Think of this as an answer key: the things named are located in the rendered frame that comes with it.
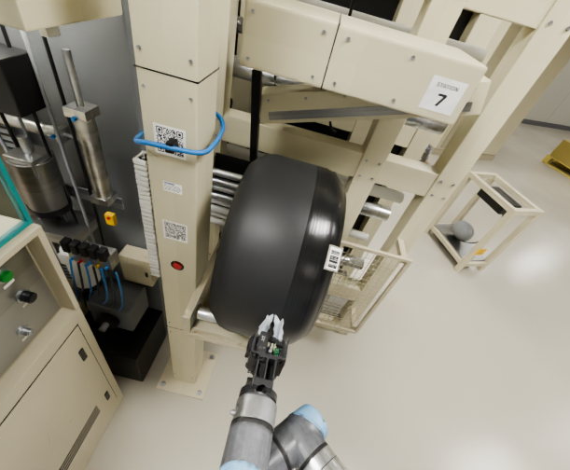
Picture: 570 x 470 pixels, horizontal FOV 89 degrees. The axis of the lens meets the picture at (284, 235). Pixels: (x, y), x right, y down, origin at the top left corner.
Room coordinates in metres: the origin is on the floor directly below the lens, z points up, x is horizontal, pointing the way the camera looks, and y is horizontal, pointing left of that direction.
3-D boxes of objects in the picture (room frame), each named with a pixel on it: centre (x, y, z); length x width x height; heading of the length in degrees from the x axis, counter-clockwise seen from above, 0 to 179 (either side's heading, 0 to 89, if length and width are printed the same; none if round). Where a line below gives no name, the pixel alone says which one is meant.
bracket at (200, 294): (0.67, 0.24, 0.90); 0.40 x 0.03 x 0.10; 2
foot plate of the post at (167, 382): (0.65, 0.32, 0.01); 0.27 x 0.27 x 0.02; 2
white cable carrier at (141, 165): (0.62, 0.40, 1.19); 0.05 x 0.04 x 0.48; 2
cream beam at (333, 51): (0.98, -0.05, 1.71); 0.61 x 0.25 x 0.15; 92
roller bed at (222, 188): (1.05, 0.30, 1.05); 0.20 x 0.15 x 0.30; 92
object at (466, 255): (2.59, -1.79, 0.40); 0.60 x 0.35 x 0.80; 24
